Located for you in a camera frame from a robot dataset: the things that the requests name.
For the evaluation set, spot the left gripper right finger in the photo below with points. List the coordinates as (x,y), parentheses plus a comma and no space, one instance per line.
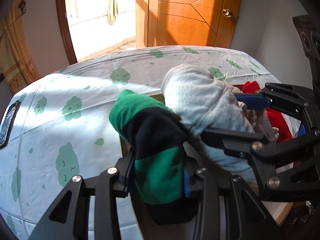
(228,208)

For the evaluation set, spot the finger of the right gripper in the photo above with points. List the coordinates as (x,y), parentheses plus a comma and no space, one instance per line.
(253,101)
(222,138)

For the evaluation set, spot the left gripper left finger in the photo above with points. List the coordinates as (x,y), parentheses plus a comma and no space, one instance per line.
(68,215)

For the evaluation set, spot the bright red underwear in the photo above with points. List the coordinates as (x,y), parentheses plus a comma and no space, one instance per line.
(275,117)

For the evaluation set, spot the white dotted underwear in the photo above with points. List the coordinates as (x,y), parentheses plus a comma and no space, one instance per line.
(203,102)

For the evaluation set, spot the green and black underwear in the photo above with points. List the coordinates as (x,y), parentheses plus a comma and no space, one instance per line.
(157,137)

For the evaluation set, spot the cloud-print table cover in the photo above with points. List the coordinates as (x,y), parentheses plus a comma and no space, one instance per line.
(61,128)

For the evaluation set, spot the brass door knob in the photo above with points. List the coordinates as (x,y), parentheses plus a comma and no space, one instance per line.
(227,13)

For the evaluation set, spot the black smartphone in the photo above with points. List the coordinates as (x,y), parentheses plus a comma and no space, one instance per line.
(7,123)

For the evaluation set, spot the orange wooden door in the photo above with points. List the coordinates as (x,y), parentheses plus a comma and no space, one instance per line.
(185,22)

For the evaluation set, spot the yellow window curtain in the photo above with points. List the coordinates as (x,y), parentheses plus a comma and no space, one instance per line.
(16,64)

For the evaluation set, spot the balcony curtain tied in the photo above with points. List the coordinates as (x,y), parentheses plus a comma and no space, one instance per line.
(112,11)

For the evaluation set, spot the wall curtain hook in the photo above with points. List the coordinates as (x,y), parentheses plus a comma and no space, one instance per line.
(22,6)

